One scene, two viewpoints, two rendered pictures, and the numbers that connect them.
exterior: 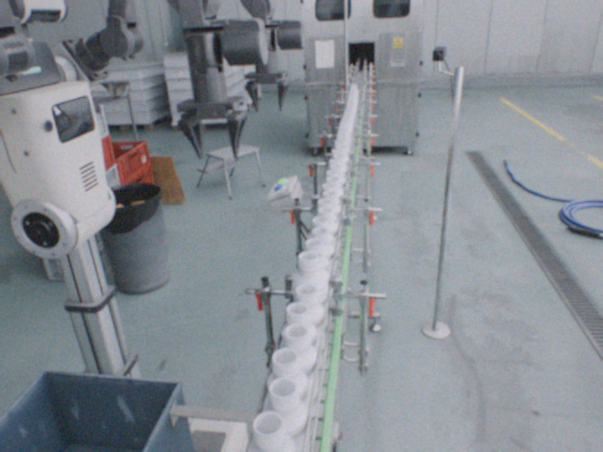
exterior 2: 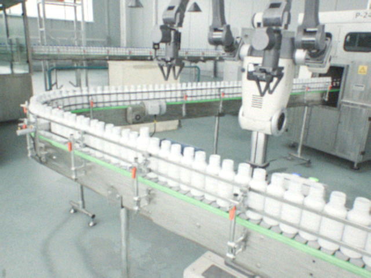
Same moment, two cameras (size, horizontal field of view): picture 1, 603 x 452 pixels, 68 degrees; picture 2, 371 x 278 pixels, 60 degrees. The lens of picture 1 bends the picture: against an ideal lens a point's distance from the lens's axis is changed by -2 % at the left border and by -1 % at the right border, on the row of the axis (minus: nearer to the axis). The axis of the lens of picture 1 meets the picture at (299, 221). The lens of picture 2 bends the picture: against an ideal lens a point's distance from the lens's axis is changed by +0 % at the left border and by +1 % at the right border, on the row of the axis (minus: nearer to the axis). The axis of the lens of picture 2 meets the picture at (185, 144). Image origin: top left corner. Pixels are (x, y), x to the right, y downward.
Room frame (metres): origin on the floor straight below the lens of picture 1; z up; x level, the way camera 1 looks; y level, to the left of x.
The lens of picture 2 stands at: (1.52, -1.05, 1.55)
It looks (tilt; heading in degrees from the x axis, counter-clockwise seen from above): 18 degrees down; 119
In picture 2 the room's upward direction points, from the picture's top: 2 degrees clockwise
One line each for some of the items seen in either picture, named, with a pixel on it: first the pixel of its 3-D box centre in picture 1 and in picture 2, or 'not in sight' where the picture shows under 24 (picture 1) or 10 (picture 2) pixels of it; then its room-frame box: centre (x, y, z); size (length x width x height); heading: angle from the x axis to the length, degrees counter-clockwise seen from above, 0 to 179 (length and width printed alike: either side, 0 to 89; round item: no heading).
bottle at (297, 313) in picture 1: (300, 347); (126, 147); (0.63, 0.01, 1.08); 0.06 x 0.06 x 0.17
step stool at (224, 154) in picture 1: (228, 168); not in sight; (4.55, 0.70, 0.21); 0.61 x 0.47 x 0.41; 44
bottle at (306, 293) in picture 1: (308, 326); (134, 150); (0.69, -0.01, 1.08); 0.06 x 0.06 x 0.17
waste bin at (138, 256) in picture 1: (135, 239); not in sight; (2.70, 1.08, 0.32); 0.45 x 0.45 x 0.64
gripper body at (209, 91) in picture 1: (209, 89); (171, 52); (0.78, 0.14, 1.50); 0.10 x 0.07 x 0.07; 81
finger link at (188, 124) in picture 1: (205, 131); (174, 69); (0.78, 0.15, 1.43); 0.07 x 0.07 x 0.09; 81
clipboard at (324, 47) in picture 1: (324, 53); not in sight; (5.49, -0.39, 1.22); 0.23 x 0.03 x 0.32; 80
